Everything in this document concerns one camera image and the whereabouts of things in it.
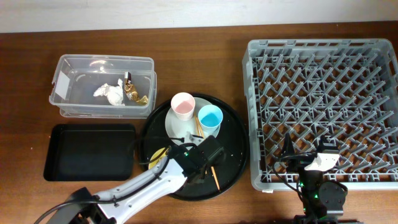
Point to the round black tray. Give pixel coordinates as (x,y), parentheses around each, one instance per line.
(232,135)

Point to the grey plate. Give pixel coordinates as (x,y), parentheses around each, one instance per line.
(177,128)

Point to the grey dishwasher rack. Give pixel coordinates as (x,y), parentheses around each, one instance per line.
(344,90)

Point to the yellow bowl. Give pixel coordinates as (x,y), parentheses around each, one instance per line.
(157,155)

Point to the pink cup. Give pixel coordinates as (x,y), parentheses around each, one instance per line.
(183,105)

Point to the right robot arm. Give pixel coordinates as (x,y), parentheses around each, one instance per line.
(322,199)

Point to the white tissue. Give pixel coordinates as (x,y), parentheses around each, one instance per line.
(114,94)

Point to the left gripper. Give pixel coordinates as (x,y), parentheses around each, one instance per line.
(207,169)

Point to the black rectangular tray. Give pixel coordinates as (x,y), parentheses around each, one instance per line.
(90,152)

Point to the clear plastic bin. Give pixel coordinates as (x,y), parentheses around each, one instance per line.
(78,76)

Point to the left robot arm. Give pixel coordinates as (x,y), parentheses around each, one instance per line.
(175,167)

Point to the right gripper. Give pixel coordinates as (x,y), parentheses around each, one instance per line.
(300,160)

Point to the wooden chopstick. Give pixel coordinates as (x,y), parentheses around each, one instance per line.
(212,169)
(198,126)

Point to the gold foil wrapper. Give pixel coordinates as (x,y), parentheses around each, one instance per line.
(131,92)

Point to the light blue cup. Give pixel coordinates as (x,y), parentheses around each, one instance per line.
(210,118)

